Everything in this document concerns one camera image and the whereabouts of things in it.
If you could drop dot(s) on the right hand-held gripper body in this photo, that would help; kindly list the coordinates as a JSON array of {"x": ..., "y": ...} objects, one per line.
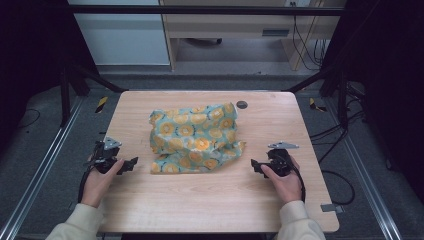
[{"x": 280, "y": 161}]

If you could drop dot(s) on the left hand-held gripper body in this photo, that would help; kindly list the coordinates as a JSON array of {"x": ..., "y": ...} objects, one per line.
[{"x": 106, "y": 156}]

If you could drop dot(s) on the person's right hand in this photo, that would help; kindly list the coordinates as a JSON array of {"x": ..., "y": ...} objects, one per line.
[{"x": 285, "y": 186}]

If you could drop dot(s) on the person's left hand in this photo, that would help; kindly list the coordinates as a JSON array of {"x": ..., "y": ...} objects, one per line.
[{"x": 96, "y": 185}]

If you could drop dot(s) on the dark round table grommet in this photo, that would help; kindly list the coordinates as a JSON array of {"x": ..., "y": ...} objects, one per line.
[{"x": 241, "y": 104}]

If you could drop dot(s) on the teal cloth with orange print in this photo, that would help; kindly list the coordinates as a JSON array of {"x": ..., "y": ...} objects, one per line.
[{"x": 196, "y": 136}]

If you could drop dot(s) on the yellow black tape strip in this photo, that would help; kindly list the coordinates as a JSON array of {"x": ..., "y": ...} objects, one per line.
[{"x": 315, "y": 105}]

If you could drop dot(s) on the grey metal table clip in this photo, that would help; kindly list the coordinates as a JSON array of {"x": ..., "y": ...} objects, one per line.
[{"x": 331, "y": 208}]

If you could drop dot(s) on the white cabinet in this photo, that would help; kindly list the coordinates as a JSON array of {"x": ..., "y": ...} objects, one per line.
[{"x": 123, "y": 36}]

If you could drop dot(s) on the black curtain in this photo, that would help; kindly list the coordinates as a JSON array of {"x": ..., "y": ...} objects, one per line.
[
  {"x": 30, "y": 60},
  {"x": 386, "y": 83}
]

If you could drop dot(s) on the light wooden desk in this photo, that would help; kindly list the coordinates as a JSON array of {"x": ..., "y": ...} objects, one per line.
[{"x": 233, "y": 25}]

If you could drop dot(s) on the aluminium floor rail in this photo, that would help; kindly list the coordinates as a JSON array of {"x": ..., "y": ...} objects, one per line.
[
  {"x": 370, "y": 173},
  {"x": 40, "y": 163}
]

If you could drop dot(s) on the black metal frame stand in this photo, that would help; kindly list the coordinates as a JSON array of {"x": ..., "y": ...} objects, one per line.
[
  {"x": 65, "y": 96},
  {"x": 340, "y": 93}
]

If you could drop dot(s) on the black horizontal frame bar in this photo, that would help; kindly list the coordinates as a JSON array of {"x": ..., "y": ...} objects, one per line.
[{"x": 206, "y": 10}]

